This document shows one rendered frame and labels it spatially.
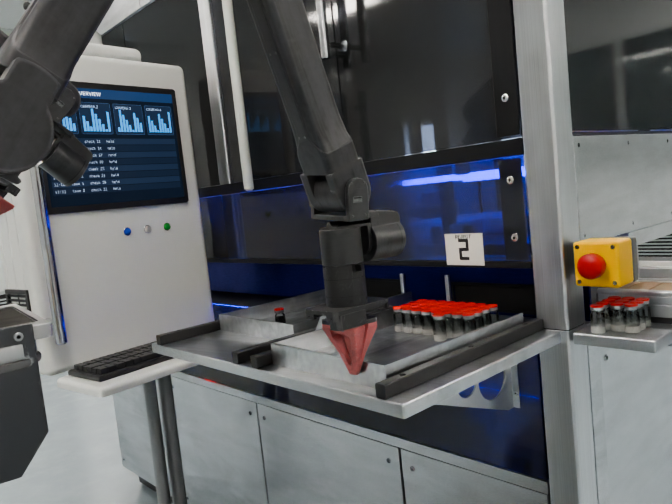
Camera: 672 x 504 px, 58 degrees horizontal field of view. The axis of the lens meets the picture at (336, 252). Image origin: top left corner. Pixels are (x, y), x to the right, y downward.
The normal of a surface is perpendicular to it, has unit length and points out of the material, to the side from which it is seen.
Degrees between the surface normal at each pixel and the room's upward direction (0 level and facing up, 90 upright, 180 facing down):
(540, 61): 90
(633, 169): 90
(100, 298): 90
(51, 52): 88
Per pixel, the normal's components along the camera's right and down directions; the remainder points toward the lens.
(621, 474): 0.67, 0.00
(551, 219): -0.73, 0.14
